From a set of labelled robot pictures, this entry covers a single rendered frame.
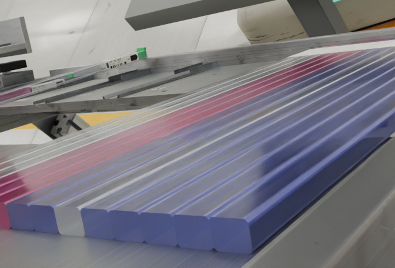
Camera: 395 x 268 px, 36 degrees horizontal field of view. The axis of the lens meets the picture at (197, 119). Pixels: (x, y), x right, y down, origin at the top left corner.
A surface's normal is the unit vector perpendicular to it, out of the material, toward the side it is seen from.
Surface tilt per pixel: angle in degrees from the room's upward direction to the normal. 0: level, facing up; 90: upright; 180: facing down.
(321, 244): 44
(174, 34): 0
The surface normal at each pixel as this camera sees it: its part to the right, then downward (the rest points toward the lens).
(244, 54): -0.55, 0.24
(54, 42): -0.50, -0.54
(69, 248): -0.17, -0.97
